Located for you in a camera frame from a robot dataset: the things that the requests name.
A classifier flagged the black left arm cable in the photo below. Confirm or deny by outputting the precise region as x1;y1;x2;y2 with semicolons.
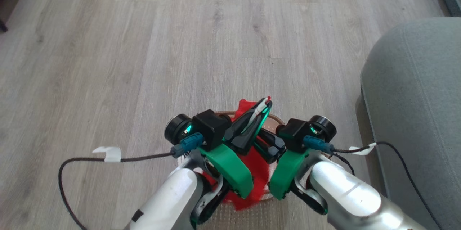
59;153;177;230

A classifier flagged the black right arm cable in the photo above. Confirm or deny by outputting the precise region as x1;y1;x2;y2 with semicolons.
330;141;444;230

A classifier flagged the grey fabric sofa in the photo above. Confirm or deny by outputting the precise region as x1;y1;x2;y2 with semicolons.
360;17;461;230

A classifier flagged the red garment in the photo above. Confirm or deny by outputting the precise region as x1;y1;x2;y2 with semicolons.
201;97;271;211

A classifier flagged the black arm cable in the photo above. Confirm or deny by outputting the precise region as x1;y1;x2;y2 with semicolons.
330;141;444;230
59;153;177;230

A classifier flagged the cream laundry basket brown rim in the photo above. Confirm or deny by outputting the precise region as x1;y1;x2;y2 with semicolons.
176;111;289;230

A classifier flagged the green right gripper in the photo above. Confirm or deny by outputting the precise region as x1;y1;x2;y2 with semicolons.
253;128;311;200

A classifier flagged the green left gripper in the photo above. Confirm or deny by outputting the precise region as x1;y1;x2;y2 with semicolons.
196;100;273;200

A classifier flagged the white tape tag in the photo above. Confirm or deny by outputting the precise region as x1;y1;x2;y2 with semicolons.
92;146;122;163
348;143;377;156

